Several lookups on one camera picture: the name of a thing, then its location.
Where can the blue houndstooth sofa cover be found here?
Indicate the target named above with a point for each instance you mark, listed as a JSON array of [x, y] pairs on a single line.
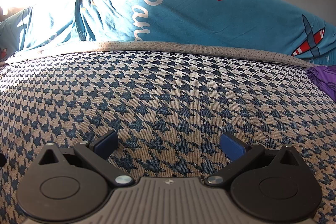
[[157, 87]]

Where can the purple floral garment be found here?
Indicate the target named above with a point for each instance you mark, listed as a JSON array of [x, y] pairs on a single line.
[[323, 82]]

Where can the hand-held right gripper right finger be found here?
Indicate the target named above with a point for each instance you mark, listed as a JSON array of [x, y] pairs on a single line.
[[233, 146]]

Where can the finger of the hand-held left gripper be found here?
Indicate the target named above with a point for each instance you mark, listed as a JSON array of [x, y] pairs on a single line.
[[1, 159]]

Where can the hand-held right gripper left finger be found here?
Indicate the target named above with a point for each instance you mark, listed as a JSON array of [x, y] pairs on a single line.
[[106, 145]]

